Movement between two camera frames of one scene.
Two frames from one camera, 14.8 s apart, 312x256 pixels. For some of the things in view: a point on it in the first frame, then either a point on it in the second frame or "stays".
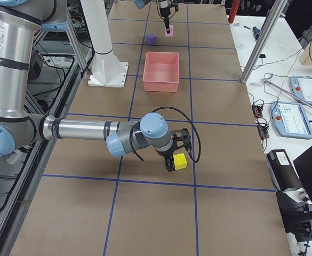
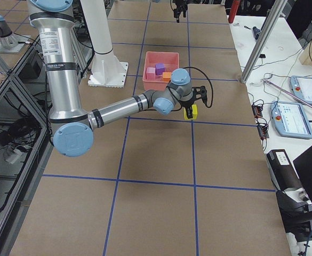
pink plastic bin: (161, 71) stays
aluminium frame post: (263, 40) stays
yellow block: (180, 161) -> (194, 112)
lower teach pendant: (290, 120) stays
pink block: (171, 26) -> (151, 73)
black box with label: (282, 169) stays
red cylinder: (234, 8) stays
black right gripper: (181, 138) -> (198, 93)
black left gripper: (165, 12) -> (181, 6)
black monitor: (311, 168) stays
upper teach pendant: (311, 90) stays
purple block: (151, 39) -> (159, 69)
